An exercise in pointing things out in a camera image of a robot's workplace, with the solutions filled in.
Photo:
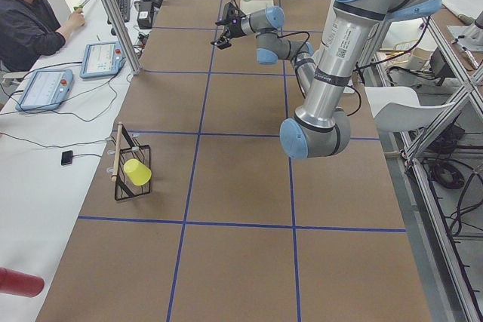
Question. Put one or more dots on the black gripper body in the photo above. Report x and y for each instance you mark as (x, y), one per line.
(235, 29)

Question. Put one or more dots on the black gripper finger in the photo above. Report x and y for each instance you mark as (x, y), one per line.
(221, 43)

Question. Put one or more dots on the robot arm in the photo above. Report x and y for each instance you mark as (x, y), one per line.
(319, 127)

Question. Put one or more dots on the cream rabbit tray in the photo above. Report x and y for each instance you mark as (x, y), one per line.
(252, 6)

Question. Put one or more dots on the yellow cup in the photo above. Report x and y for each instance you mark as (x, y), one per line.
(138, 173)

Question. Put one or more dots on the black power adapter box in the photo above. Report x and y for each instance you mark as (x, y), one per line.
(145, 15)

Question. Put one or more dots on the black keyboard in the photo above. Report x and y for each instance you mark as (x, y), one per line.
(125, 9)

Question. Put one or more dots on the far blue teach pendant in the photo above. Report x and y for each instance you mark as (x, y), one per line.
(102, 60)

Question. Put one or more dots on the blue teach pendant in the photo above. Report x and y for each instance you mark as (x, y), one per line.
(102, 60)
(46, 90)

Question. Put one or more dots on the near blue teach pendant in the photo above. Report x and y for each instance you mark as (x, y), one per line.
(46, 90)

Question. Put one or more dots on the white plastic chair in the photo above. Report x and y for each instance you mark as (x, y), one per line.
(397, 109)

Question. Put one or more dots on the small black device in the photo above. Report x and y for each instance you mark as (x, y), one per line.
(66, 157)

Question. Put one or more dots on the seated person in black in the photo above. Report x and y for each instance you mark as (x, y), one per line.
(29, 30)

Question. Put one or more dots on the red thermos bottle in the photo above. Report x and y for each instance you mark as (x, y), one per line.
(20, 284)

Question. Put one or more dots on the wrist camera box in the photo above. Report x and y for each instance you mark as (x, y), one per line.
(231, 11)

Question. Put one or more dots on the aluminium frame post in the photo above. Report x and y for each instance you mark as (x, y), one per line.
(114, 15)

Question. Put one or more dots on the black wire cup rack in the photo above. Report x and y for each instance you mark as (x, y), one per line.
(127, 146)

